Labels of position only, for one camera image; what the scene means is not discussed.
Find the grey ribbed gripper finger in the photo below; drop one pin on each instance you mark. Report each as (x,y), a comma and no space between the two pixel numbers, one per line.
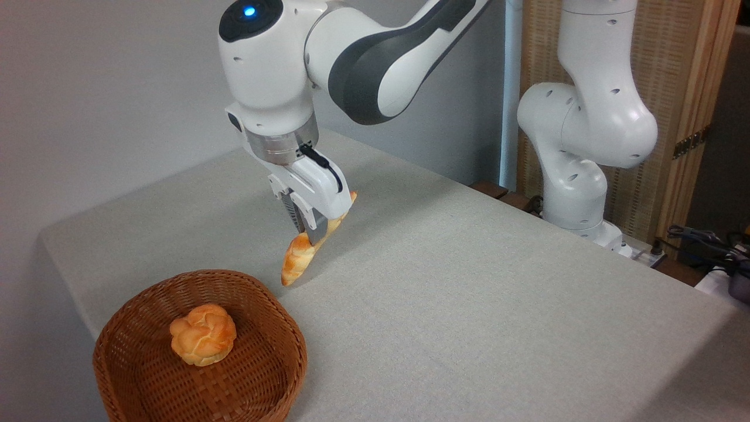
(316,233)
(293,214)

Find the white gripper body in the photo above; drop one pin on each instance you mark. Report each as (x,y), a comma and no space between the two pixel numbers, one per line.
(319,196)

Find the long twisted bread loaf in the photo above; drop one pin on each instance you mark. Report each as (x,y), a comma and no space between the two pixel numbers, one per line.
(296,258)

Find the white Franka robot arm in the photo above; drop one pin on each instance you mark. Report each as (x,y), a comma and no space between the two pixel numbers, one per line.
(586,129)

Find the round knotted bread bun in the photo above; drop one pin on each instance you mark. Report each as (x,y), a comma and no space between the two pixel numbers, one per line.
(203,334)

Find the brown woven wicker basket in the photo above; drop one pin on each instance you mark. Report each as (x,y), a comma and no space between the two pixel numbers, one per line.
(263,328)

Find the grey tablecloth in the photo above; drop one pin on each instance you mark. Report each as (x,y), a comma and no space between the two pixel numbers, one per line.
(469,310)

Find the white vertical pipe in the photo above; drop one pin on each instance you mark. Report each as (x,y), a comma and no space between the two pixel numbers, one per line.
(510,105)

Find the metal screen hinge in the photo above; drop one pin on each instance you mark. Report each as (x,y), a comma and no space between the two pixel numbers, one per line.
(691,142)

